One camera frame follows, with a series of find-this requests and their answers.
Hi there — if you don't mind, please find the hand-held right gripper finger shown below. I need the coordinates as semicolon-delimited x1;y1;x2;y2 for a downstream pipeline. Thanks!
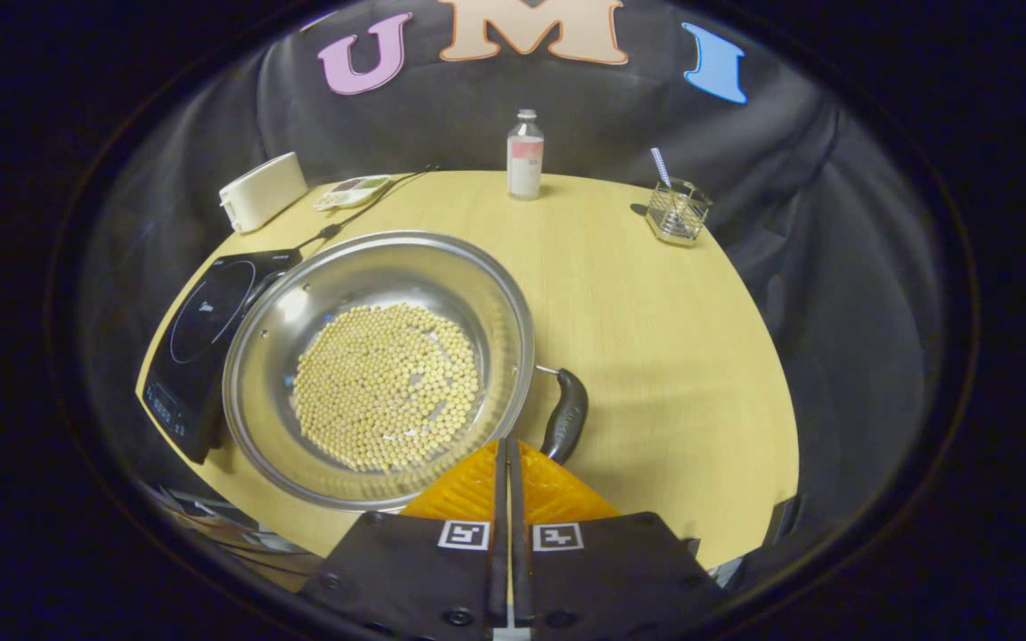
297;436;510;641
509;436;732;641

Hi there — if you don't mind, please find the steel pot with black handles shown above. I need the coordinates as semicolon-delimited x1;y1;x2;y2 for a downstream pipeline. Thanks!
222;230;590;513

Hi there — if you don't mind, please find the black induction cooktop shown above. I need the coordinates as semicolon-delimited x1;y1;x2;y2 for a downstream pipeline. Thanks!
136;249;305;464

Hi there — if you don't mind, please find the pile of yellow soybeans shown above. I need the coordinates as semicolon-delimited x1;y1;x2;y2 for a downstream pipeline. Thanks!
292;303;483;473

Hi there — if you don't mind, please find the clear bottle with pink label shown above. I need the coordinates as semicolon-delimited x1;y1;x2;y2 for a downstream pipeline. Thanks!
506;109;545;201

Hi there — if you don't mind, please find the white divided bean dish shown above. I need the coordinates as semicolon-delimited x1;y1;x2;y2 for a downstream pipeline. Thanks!
313;174;395;212

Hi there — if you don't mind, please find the striped straw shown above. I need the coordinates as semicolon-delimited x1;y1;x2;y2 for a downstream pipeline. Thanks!
651;147;683;223

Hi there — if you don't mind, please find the black backdrop cloth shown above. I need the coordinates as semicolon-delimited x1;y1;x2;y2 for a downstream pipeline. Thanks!
77;0;950;588

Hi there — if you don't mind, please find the white toaster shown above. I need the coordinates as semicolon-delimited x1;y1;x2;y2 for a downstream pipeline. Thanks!
219;151;309;234

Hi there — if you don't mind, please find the black power cable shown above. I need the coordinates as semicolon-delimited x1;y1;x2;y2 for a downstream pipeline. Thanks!
295;165;438;259

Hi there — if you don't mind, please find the small wire basket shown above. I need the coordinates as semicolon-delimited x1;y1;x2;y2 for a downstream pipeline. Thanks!
645;178;713;246

